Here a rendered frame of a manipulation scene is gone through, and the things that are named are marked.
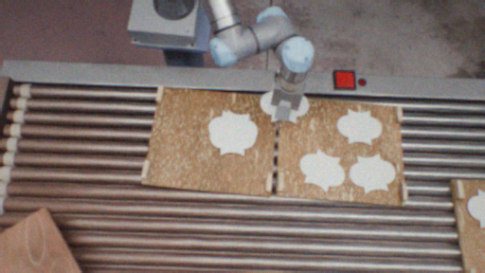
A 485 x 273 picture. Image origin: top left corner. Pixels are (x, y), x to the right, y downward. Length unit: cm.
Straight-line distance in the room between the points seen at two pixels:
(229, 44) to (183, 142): 46
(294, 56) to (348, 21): 188
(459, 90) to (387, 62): 115
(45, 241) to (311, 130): 87
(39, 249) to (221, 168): 57
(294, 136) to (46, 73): 89
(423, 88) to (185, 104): 85
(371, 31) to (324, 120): 150
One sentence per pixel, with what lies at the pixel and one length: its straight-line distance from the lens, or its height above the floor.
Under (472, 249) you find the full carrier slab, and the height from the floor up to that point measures 94.
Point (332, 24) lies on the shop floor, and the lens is 287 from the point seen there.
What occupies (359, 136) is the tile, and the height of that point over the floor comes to 94.
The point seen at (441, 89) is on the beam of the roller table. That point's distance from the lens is 170.
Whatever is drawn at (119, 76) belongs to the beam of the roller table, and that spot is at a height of 92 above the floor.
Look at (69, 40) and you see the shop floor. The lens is 289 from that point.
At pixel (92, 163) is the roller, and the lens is 148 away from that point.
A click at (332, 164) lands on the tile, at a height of 94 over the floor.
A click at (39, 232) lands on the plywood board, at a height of 104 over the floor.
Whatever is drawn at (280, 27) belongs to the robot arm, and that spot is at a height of 136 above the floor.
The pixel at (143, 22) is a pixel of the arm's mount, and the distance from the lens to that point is 164.
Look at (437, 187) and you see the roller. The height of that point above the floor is 92.
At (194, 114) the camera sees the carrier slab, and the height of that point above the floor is 94.
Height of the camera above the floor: 226
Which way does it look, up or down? 69 degrees down
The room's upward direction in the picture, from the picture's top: 5 degrees clockwise
